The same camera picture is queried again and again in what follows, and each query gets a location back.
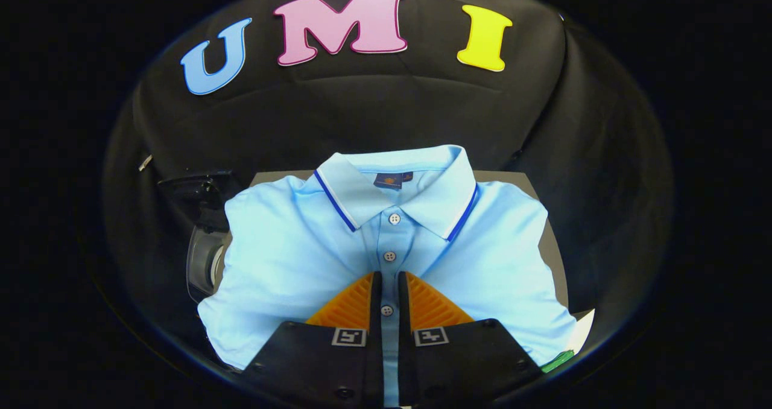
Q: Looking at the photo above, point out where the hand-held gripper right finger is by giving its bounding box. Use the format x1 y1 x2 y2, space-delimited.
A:
398 270 543 408

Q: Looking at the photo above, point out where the light blue polo shirt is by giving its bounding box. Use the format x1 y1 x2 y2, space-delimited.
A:
197 145 577 407

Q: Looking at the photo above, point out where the green object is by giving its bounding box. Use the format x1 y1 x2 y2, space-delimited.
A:
541 349 575 373

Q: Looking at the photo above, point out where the black backdrop cloth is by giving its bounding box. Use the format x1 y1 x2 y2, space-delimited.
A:
101 0 674 392

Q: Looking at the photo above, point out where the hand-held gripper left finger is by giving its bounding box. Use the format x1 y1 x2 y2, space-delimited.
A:
241 270 384 409

